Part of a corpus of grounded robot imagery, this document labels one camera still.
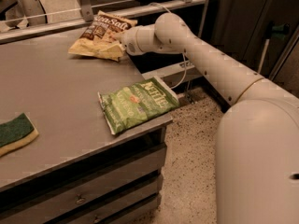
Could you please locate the brown sea salt chip bag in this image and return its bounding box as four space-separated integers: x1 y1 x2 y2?
68 11 137 62

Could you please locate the grey drawer cabinet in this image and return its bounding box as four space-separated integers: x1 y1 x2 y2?
0 127 167 224

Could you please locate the reacher grabber tool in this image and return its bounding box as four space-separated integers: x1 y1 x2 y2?
257 21 290 73

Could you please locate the green Kettle chip bag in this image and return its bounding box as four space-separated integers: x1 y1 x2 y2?
98 76 179 134

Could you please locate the dark grey cabinet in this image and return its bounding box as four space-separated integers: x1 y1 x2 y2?
205 0 299 77

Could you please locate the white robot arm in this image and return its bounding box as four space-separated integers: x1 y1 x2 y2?
116 13 299 224

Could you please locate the grey metal rail frame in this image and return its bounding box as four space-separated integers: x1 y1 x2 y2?
0 0 214 105

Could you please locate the green and yellow sponge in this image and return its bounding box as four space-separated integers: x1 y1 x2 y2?
0 113 39 157

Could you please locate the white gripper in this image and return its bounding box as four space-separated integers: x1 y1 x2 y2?
113 27 140 55

